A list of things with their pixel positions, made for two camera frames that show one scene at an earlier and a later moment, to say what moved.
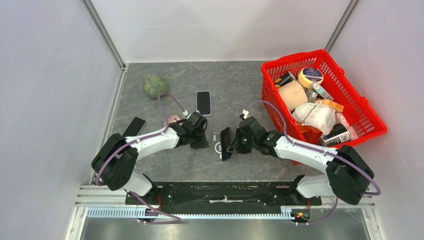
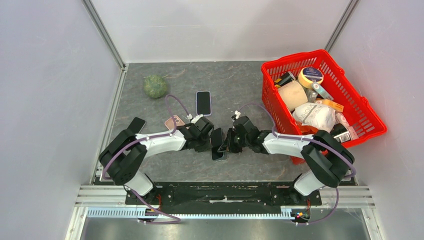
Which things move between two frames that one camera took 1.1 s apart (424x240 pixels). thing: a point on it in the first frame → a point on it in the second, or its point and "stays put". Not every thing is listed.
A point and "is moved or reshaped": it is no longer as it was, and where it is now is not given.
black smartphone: (203, 102) stays put
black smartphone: (226, 141) is moved or reshaped
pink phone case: (174, 119) stays put
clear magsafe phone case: (216, 148) stays put
